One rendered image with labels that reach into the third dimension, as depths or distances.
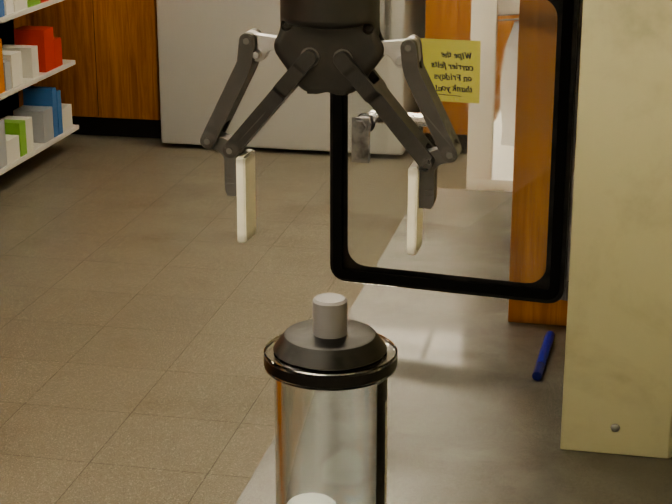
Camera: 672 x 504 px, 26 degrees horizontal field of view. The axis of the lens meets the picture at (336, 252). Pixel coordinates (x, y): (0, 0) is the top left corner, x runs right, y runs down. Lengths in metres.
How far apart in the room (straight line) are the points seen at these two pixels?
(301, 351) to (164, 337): 3.33
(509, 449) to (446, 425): 0.09
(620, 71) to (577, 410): 0.36
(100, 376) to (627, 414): 2.83
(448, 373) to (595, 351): 0.27
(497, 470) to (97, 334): 3.12
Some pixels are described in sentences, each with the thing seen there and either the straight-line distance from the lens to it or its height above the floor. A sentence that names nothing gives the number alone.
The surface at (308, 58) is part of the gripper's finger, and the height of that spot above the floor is 1.41.
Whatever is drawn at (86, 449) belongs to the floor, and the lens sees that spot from 3.77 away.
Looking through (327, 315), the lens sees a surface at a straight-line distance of 1.16.
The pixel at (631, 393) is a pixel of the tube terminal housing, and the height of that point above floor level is 1.01.
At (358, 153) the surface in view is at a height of 1.17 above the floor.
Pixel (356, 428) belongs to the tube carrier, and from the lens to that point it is 1.16.
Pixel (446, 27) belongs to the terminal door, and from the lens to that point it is 1.77.
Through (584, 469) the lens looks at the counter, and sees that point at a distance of 1.51.
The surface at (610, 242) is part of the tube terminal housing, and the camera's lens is 1.47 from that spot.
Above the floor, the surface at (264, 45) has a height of 1.41.
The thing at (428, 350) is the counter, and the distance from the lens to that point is 1.80.
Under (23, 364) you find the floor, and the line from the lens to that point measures 4.34.
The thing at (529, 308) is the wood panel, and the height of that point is 0.96.
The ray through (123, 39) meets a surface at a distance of 6.93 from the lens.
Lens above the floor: 1.60
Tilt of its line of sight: 18 degrees down
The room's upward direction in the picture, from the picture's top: straight up
